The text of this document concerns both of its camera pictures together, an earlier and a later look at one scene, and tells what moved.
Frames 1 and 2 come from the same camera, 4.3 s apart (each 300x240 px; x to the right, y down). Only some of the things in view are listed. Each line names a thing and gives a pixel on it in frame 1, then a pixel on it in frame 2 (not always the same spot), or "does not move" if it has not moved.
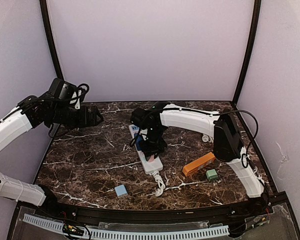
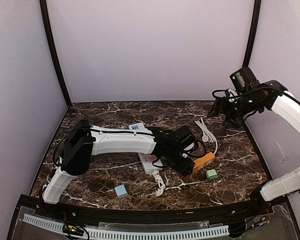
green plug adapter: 211,174 does not move
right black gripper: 153,146 → 221,106
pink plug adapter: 151,158 does not move
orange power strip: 195,165 does not move
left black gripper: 87,116 → 187,169
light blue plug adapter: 121,190 does not move
